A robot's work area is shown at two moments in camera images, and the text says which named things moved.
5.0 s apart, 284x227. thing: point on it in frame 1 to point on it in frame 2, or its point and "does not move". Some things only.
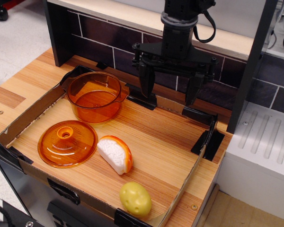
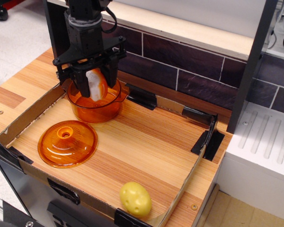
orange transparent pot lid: [67, 144] does not move
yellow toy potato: [136, 199] does not move
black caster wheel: [1, 13] does not move
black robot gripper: [175, 53] to [88, 49]
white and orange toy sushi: [116, 153] to [98, 83]
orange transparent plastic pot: [94, 97] does not move
